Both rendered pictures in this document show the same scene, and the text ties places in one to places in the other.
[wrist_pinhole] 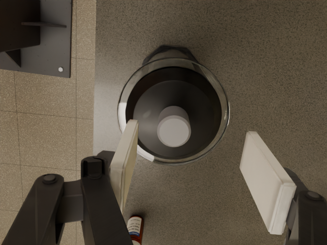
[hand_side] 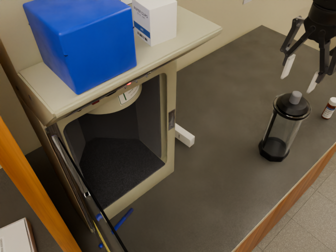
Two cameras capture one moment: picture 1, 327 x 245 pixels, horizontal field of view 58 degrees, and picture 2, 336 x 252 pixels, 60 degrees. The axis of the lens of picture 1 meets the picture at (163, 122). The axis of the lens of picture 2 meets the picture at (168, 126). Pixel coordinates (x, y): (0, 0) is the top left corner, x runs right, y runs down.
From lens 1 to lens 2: 0.73 m
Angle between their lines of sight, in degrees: 32
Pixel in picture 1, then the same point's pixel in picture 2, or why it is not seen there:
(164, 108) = (294, 104)
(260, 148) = (285, 71)
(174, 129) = (296, 93)
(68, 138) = not seen: outside the picture
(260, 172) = (288, 66)
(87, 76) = not seen: outside the picture
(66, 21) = not seen: outside the picture
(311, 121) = (228, 107)
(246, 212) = (272, 94)
